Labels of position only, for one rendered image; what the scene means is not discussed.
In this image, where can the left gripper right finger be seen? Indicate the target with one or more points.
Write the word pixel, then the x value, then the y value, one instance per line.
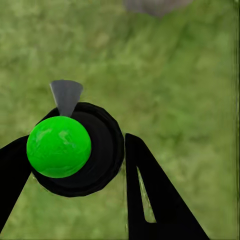
pixel 174 220

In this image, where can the pesticide atomizer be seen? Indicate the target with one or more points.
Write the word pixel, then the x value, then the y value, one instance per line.
pixel 78 147

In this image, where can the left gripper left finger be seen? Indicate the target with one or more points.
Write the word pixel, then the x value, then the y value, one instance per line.
pixel 14 173

